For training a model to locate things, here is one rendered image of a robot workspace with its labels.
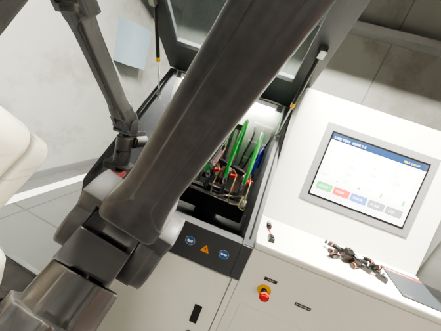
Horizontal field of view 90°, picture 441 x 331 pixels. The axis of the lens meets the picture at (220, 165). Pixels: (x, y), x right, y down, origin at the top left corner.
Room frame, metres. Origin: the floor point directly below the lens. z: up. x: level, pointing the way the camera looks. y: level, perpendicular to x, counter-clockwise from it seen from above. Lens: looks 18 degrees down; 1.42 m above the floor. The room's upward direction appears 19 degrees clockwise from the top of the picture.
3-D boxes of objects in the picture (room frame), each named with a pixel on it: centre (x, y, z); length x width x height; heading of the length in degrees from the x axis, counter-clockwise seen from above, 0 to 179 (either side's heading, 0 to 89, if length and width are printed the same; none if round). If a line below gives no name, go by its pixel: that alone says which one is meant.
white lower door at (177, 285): (0.72, 0.14, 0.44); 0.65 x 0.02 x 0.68; 84
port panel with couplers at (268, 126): (1.21, -0.15, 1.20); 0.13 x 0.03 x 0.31; 84
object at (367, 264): (0.75, -0.60, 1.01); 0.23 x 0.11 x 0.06; 84
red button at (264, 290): (0.65, -0.31, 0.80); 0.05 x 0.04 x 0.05; 84
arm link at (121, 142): (0.76, 0.36, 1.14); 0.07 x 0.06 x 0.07; 165
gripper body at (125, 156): (0.76, 0.36, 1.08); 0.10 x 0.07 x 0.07; 85
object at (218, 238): (0.73, 0.14, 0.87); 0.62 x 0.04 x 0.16; 84
